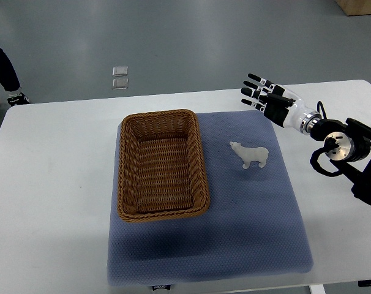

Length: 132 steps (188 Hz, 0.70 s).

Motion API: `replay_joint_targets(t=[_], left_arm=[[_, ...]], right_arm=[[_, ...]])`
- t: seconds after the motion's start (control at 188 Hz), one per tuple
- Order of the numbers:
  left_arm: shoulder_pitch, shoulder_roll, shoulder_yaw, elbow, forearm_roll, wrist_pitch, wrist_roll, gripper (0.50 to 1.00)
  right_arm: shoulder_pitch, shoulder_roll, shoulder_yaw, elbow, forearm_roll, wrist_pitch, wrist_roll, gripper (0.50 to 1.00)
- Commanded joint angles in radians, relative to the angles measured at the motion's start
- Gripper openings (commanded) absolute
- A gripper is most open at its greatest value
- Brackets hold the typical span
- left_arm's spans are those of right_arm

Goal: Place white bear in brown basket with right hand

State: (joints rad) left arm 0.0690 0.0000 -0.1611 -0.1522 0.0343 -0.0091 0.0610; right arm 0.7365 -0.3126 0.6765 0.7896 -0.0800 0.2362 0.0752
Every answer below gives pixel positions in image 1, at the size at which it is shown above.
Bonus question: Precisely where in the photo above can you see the upper metal floor plate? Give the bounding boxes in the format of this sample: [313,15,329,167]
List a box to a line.
[112,66,128,77]

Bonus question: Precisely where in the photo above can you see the wooden box corner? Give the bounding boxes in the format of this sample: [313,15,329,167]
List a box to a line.
[335,0,371,16]

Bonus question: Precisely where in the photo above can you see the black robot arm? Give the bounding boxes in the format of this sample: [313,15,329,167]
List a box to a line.
[307,101,371,206]

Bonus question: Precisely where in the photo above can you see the brown wicker basket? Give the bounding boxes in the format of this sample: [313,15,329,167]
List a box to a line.
[117,109,210,223]

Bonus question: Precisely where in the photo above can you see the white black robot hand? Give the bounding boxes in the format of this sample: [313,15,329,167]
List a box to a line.
[241,73,322,135]

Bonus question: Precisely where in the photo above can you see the black white sneaker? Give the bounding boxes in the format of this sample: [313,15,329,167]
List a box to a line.
[7,89,30,107]

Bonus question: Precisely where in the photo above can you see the person's dark trouser leg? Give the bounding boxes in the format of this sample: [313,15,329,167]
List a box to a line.
[0,47,21,92]

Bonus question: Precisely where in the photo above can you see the white bear figurine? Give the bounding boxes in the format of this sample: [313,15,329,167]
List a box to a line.
[229,141,269,169]

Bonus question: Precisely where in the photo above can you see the black table control panel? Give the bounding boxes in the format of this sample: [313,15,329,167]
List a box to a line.
[358,279,371,287]

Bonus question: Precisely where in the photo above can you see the blue padded mat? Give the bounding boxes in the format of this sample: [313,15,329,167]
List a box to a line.
[107,110,313,287]

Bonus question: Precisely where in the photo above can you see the black label tag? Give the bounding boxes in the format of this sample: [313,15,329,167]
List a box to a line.
[152,285,171,291]

